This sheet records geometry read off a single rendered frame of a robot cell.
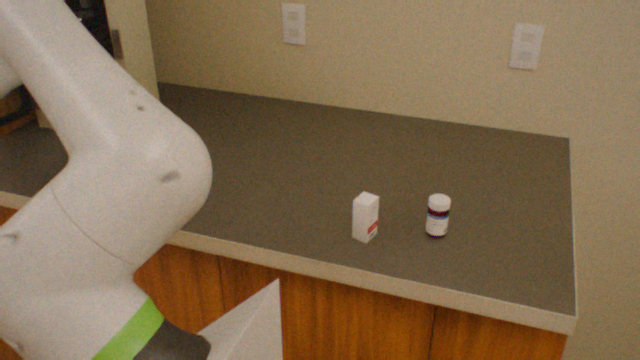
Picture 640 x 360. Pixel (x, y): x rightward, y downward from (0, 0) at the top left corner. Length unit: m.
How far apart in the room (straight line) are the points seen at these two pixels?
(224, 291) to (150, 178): 0.73
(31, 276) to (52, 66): 0.23
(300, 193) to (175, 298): 0.37
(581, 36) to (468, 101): 0.32
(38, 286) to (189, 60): 1.37
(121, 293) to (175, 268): 0.67
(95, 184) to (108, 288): 0.11
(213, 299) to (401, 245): 0.44
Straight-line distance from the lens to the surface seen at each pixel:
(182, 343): 0.67
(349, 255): 1.11
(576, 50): 1.61
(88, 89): 0.67
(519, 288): 1.09
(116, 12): 1.46
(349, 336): 1.24
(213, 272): 1.27
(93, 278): 0.63
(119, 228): 0.61
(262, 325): 0.68
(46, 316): 0.64
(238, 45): 1.82
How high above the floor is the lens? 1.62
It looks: 31 degrees down
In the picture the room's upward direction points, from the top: straight up
